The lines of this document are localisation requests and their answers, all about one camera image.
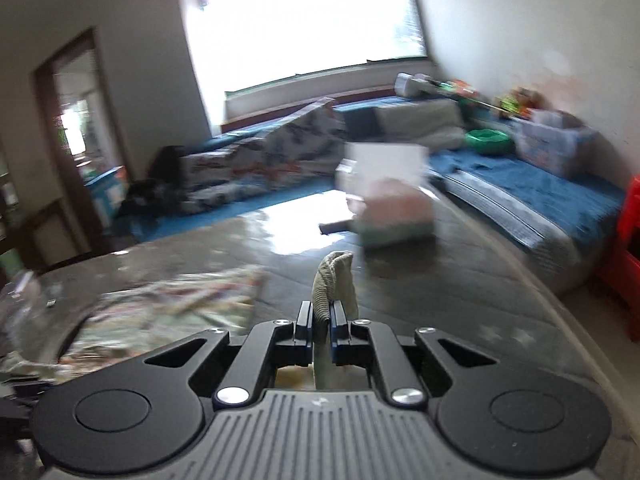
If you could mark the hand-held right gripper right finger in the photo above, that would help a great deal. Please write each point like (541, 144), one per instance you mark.
(337, 335)

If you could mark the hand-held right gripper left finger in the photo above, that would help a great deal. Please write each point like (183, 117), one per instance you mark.
(304, 332)

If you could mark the colourful patterned garment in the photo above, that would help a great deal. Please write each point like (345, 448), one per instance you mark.
(200, 300)

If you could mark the grey quilted table cover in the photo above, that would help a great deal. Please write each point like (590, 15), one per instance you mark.
(465, 330)

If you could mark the tissue box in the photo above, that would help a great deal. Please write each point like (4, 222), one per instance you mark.
(390, 195)

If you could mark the butterfly print cushion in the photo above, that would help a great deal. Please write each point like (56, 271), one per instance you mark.
(280, 155)

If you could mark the black bag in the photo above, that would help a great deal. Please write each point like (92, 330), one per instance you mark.
(155, 180)

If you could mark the blue sofa bed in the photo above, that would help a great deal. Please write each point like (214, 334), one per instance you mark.
(525, 190)

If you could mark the blue box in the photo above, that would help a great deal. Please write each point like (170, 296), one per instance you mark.
(105, 197)

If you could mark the green bowl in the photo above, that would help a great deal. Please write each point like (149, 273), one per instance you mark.
(487, 142)

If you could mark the grey plush toy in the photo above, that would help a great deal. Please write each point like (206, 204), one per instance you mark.
(415, 85)

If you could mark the colourful plush toy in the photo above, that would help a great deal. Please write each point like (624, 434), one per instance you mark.
(457, 91)

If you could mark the clear plastic storage box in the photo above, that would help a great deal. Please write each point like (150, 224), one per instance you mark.
(555, 145)

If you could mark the brown plush toys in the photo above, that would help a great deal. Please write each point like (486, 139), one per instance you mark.
(517, 102)

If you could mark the red plastic stool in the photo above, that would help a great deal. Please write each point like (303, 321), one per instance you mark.
(625, 255)

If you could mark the window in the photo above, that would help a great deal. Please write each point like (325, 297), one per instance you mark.
(305, 20)

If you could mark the wooden door frame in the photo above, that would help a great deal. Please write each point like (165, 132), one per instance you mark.
(100, 125)

